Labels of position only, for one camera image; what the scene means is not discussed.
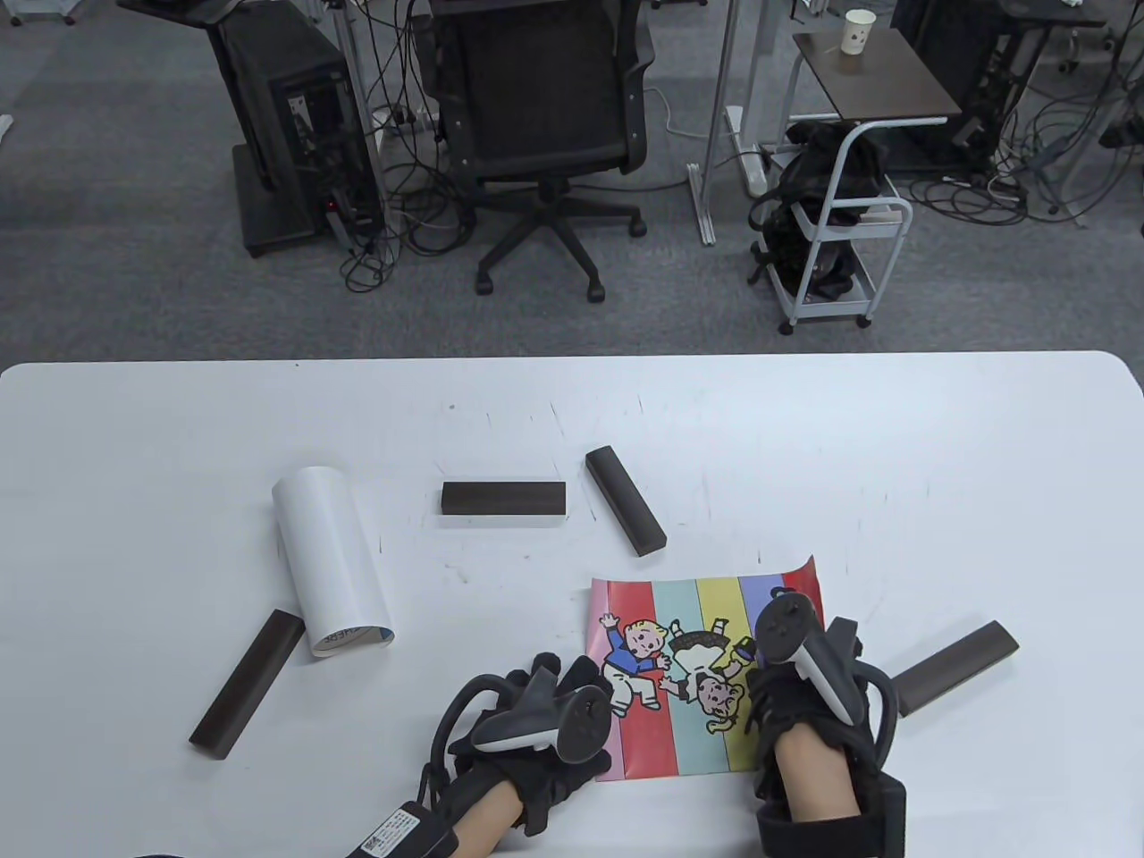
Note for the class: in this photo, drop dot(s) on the brown side table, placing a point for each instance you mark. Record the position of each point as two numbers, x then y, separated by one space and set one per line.
876 80

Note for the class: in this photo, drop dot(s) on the black equipment rack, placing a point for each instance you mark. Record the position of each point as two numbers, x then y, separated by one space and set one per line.
947 45

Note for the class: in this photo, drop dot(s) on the person's left hand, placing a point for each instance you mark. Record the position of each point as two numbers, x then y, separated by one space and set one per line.
536 791

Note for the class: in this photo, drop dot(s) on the white-backed blue cartoon poster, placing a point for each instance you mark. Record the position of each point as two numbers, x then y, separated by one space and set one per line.
326 554

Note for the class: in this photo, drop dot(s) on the dark wooden paperweight block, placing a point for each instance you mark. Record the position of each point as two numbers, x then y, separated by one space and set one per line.
503 497
961 666
626 500
246 684

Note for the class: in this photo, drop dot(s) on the person's right hand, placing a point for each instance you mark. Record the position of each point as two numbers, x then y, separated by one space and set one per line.
786 706

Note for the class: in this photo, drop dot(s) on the black bag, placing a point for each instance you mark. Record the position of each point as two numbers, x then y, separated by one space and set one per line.
818 161

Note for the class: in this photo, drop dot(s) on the rainbow striped cartoon poster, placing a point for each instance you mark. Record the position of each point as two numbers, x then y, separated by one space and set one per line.
715 601

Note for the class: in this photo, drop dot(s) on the white desk leg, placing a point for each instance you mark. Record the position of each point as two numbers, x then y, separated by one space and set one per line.
704 206

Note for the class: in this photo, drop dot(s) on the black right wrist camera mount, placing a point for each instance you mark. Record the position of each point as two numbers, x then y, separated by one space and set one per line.
858 831

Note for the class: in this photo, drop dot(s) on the person's right forearm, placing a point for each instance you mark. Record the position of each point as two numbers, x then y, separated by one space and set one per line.
809 778

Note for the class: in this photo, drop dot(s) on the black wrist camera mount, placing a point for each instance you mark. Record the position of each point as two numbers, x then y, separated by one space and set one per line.
393 831
858 831

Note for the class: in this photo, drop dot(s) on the right grey handheld controller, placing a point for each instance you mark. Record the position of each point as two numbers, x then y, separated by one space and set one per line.
786 630

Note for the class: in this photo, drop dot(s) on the white power strip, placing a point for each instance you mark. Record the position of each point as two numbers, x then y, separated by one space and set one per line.
746 152

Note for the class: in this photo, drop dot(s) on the white paper cup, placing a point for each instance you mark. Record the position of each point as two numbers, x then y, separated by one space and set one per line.
858 34

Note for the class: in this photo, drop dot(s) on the black mesh office chair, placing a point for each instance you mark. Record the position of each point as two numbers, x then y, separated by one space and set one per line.
545 80

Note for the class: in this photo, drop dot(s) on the white rolling cart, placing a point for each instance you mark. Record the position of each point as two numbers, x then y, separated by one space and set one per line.
840 310

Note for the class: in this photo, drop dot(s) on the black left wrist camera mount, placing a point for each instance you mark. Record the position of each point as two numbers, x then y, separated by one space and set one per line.
393 831

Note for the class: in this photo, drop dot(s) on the person's left forearm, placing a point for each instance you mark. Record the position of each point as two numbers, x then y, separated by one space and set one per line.
487 818

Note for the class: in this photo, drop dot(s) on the grey handheld controller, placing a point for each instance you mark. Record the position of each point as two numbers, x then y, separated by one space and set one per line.
786 630
581 724

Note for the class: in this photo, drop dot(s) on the left grey handheld controller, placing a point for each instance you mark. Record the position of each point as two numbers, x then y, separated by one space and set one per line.
581 724

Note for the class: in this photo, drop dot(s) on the black computer tower on stand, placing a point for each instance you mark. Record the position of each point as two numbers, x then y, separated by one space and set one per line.
286 107

